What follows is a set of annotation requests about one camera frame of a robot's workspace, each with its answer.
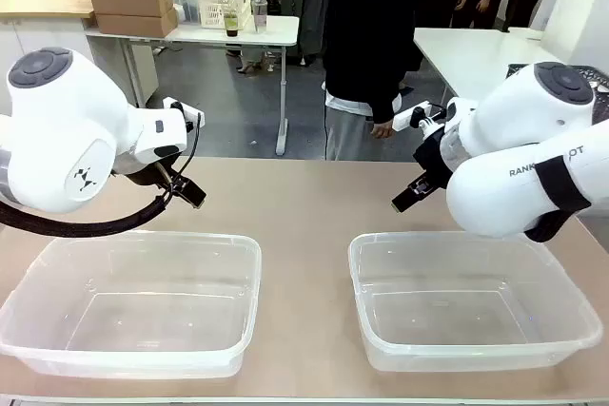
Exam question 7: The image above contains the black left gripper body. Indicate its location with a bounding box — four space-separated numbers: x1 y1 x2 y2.
113 151 186 187

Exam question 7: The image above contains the brown cardboard box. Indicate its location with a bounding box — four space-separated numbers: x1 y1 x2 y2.
94 8 180 39
88 0 175 18

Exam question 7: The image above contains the clear plastic bin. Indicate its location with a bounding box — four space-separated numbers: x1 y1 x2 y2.
0 229 264 379
347 230 604 373

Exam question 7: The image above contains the person's left hand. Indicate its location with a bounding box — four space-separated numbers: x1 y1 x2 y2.
369 121 397 140

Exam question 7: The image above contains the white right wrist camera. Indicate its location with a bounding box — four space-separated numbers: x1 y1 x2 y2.
392 100 449 132

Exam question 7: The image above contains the white folding table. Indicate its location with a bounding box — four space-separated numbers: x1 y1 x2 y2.
85 13 302 158

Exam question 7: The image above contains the bystander in grey coat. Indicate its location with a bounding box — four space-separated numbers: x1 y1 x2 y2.
229 0 330 75

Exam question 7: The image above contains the glass bottle dark liquid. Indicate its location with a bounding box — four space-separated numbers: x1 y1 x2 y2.
223 0 240 38

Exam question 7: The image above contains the white slotted basket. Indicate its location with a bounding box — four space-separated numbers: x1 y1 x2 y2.
196 0 253 30

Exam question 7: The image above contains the person's left forearm black sleeve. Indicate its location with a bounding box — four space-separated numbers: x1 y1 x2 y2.
371 39 421 126

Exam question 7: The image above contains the white cabinet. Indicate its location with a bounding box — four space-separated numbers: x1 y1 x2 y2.
0 19 159 108

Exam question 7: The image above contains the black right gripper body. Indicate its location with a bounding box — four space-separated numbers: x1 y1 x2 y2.
412 127 456 187

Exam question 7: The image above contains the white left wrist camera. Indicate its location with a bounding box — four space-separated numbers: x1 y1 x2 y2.
163 96 206 129

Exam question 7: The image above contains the clear plastic tumbler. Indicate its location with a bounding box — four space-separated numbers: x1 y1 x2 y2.
252 0 269 33

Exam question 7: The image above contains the black braided cable sleeve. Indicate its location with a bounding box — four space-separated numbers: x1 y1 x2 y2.
0 189 173 239

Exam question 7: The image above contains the person in black sweater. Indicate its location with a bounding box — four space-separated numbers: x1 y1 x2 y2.
322 0 425 162

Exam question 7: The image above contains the black strap on arm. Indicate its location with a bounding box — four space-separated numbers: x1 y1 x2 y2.
522 155 594 243

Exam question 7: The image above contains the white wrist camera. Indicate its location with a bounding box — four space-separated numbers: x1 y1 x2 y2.
163 96 206 129
392 100 449 132

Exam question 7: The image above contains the thin black camera cable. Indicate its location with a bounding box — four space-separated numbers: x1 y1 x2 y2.
167 111 201 188

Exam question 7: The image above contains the clear storage box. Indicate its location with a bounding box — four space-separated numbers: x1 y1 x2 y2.
169 0 206 25

